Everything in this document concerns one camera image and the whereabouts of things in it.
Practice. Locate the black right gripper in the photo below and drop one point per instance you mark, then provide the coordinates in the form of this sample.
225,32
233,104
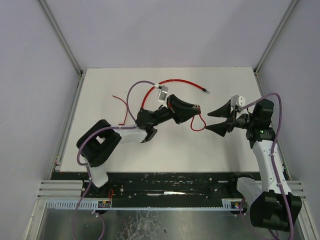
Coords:
232,120

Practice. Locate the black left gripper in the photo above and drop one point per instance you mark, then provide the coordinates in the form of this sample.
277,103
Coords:
172,109

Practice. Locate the red cable padlock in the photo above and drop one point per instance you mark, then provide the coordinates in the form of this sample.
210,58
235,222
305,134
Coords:
124,109
197,123

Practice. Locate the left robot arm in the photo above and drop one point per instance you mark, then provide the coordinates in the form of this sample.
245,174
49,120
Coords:
99,142

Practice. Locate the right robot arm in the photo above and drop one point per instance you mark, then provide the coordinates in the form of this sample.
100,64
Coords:
272,205

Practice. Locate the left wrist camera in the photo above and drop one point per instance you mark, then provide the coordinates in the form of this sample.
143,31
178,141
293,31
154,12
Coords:
162,93

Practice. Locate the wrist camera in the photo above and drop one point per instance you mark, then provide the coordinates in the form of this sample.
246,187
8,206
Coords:
162,93
237,103

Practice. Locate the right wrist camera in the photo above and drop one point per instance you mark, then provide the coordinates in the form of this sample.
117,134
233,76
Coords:
237,103

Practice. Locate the thick red cable lock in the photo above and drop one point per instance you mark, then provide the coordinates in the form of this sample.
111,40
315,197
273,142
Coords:
175,81

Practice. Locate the grey slotted cable duct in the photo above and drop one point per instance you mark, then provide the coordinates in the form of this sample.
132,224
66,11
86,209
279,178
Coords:
86,204

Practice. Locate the left aluminium frame post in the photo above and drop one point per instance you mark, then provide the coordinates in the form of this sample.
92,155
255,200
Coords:
60,36

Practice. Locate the aluminium frame post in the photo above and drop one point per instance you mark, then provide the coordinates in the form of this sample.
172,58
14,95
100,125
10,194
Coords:
275,36
60,36

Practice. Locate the right aluminium frame post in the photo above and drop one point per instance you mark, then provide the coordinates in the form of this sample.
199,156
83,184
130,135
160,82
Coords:
275,36

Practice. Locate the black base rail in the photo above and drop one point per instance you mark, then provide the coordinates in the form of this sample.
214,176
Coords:
169,189

